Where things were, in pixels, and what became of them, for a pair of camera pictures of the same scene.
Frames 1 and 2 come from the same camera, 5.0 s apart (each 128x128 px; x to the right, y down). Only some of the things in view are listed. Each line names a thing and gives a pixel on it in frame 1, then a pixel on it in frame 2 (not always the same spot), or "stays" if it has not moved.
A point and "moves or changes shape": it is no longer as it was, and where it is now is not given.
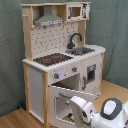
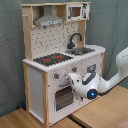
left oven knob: x=56 y=75 stays
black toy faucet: x=71 y=45 stays
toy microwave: x=78 y=11 stays
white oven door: x=61 y=114 moves or changes shape
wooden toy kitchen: x=59 y=64 stays
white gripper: x=86 y=108 -> x=77 y=85
